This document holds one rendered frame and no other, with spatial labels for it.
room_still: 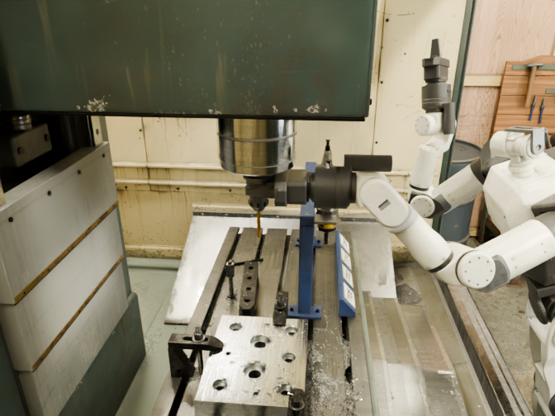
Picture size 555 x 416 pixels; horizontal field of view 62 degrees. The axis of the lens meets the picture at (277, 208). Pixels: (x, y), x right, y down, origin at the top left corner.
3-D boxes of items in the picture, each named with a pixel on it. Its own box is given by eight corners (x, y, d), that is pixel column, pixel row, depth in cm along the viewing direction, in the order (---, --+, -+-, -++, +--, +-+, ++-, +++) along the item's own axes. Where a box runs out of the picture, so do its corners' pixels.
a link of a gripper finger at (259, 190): (245, 182, 94) (276, 182, 93) (246, 196, 95) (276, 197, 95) (244, 184, 93) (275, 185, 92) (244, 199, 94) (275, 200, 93)
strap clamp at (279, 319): (287, 323, 134) (288, 278, 128) (284, 354, 122) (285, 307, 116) (277, 322, 134) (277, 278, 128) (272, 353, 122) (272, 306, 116)
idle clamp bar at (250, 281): (259, 278, 155) (258, 261, 153) (255, 327, 132) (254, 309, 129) (244, 278, 155) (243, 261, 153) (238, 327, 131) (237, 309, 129)
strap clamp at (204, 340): (225, 371, 116) (223, 322, 110) (223, 380, 113) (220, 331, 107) (174, 367, 117) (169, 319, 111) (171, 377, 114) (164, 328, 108)
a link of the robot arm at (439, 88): (457, 59, 145) (457, 98, 147) (427, 63, 151) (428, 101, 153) (443, 54, 135) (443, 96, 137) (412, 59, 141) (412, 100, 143)
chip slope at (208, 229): (383, 267, 215) (389, 217, 205) (409, 378, 152) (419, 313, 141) (196, 258, 223) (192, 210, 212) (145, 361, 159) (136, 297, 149)
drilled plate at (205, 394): (307, 334, 123) (308, 319, 121) (303, 425, 96) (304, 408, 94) (222, 329, 125) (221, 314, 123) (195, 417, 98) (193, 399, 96)
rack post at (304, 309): (320, 309, 140) (324, 220, 128) (320, 319, 135) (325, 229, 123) (288, 307, 141) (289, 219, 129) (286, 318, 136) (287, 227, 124)
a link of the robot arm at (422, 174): (419, 148, 155) (405, 200, 164) (414, 157, 147) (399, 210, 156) (451, 156, 152) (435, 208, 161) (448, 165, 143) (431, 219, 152)
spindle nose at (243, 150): (223, 152, 102) (220, 97, 97) (296, 153, 102) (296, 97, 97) (212, 177, 88) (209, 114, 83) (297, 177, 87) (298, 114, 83)
